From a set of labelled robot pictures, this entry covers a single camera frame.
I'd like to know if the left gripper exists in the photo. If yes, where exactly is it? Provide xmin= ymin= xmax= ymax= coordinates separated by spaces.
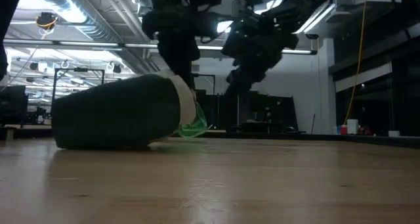
xmin=141 ymin=0 xmax=224 ymax=89

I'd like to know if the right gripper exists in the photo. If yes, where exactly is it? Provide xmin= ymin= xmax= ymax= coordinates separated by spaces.
xmin=222 ymin=16 xmax=299 ymax=99

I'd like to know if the beige gardening bag green trim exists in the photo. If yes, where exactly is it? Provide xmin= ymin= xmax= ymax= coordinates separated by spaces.
xmin=51 ymin=69 xmax=198 ymax=151

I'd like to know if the long ceiling light strip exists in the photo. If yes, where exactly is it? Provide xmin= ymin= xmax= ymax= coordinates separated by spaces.
xmin=0 ymin=38 xmax=318 ymax=56

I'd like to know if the white cylinder roll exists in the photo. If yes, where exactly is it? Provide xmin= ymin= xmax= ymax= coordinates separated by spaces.
xmin=346 ymin=118 xmax=360 ymax=135

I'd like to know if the black monitor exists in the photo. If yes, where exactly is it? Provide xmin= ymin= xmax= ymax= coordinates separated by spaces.
xmin=0 ymin=85 xmax=29 ymax=125

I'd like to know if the silver ventilation duct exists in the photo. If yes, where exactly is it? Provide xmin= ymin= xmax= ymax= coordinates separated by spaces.
xmin=28 ymin=0 xmax=158 ymax=74

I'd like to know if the black aluminium table frame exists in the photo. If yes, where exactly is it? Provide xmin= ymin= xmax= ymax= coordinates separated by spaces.
xmin=0 ymin=125 xmax=420 ymax=149

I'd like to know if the black metal stand frame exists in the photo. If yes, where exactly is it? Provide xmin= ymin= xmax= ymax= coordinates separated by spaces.
xmin=50 ymin=67 xmax=106 ymax=118

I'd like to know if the yellow cable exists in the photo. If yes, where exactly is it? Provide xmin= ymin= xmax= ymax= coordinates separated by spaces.
xmin=343 ymin=0 xmax=368 ymax=126

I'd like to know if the yellow cable reel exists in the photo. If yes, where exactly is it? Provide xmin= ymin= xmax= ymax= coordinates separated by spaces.
xmin=35 ymin=11 xmax=60 ymax=31

